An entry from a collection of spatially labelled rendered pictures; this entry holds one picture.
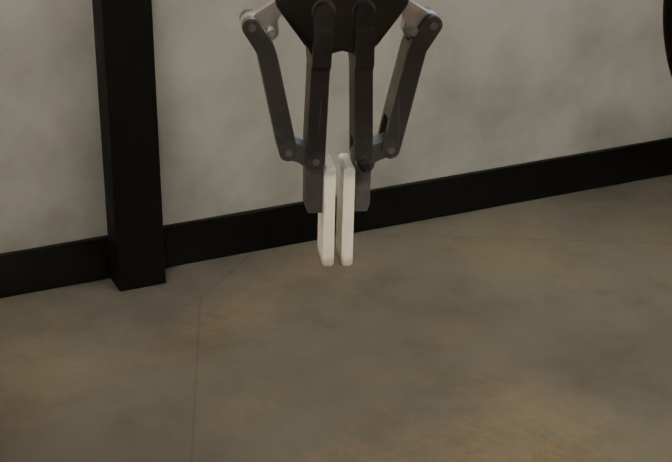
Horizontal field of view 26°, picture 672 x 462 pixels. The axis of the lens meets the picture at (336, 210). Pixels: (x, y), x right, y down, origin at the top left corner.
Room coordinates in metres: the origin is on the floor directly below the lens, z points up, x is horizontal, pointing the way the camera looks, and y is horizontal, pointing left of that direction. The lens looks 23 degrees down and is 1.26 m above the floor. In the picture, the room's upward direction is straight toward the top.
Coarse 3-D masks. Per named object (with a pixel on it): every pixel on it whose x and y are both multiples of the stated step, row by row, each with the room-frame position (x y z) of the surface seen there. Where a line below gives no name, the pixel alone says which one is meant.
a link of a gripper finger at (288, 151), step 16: (240, 16) 0.89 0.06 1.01; (256, 32) 0.88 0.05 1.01; (256, 48) 0.88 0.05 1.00; (272, 48) 0.88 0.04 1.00; (272, 64) 0.88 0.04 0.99; (272, 80) 0.88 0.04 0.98; (272, 96) 0.88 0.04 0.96; (272, 112) 0.88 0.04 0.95; (288, 112) 0.88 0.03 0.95; (288, 128) 0.88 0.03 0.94; (288, 144) 0.88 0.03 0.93; (288, 160) 0.88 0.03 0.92
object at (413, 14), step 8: (408, 8) 0.90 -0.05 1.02; (416, 8) 0.90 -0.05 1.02; (424, 8) 0.91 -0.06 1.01; (408, 16) 0.90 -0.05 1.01; (416, 16) 0.90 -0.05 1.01; (424, 16) 0.90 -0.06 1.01; (400, 24) 0.91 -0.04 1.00; (408, 24) 0.90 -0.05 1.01; (416, 24) 0.90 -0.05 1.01; (408, 32) 0.90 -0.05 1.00; (416, 32) 0.89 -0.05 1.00
